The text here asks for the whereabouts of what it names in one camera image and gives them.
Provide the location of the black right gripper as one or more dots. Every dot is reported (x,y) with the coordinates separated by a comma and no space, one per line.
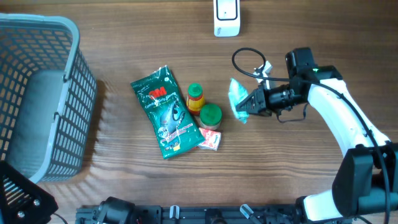
(260,96)

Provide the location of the teal wet wipes pack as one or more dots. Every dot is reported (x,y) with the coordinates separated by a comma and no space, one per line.
(236,94)

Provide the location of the clear jar green lid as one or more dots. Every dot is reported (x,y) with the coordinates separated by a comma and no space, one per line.
(210,116)

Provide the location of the red small packet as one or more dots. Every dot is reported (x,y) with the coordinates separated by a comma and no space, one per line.
(212,139)

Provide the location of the yellow bottle green cap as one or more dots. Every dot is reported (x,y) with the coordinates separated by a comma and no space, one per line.
(195,98)

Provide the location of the green glove package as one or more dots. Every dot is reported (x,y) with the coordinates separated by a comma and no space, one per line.
(160,98)

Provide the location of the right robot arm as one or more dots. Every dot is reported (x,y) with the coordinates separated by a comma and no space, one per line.
(366,181)

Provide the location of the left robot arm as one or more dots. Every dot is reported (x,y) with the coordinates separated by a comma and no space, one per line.
(22,201)

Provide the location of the white barcode scanner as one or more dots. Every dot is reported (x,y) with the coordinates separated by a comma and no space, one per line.
(227,18)

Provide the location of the grey plastic shopping basket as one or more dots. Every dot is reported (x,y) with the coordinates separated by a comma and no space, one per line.
(48,95)

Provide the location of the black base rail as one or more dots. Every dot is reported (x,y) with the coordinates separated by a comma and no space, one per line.
(117,211)

